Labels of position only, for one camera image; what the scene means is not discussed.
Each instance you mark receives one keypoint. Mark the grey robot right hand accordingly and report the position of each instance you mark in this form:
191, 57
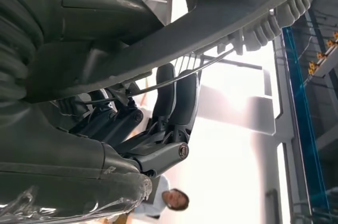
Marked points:
53, 166

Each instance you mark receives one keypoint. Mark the blue metal shelf rack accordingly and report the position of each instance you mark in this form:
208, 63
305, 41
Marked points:
303, 110

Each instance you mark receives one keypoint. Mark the person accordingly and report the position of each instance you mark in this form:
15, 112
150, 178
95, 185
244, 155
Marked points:
158, 198

